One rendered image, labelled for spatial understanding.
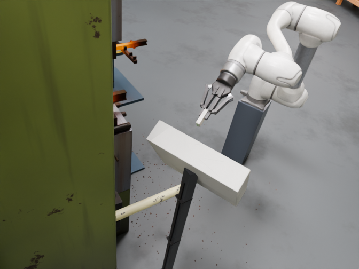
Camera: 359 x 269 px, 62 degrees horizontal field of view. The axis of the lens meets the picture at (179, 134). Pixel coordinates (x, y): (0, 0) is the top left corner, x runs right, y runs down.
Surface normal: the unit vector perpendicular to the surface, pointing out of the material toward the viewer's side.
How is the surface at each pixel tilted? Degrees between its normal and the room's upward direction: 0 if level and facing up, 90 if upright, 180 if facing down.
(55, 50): 90
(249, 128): 90
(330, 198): 0
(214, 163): 30
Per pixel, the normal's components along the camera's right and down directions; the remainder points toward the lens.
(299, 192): 0.14, -0.72
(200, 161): -0.16, -0.37
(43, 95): 0.52, 0.63
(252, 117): -0.53, 0.52
